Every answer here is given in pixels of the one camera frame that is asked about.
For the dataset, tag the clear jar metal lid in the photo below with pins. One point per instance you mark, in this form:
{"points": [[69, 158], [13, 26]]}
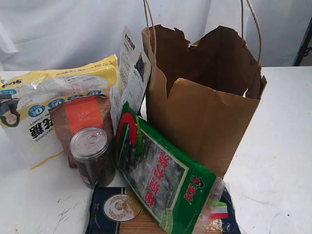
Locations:
{"points": [[91, 149]]}

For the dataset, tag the dark metal frame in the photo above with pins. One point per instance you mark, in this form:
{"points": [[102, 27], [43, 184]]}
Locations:
{"points": [[304, 48]]}

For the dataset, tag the yellow white sugar bag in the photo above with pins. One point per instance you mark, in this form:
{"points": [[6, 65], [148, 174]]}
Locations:
{"points": [[25, 102]]}

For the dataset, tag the green snack package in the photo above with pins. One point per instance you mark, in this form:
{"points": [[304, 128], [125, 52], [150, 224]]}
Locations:
{"points": [[173, 187]]}

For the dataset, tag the white printed snack packet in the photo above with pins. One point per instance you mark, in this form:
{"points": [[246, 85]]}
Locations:
{"points": [[132, 77]]}

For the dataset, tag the dark blue pasta packet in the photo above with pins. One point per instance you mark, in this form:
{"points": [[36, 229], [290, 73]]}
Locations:
{"points": [[116, 210]]}

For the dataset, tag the brown pouch orange label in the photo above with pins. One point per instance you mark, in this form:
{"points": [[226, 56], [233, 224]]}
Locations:
{"points": [[82, 112]]}

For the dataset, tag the white backdrop curtain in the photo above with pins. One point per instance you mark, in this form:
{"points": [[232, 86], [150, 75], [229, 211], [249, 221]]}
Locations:
{"points": [[59, 34]]}

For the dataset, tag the brown paper bag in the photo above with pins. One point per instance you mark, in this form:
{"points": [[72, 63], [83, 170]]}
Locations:
{"points": [[201, 96]]}

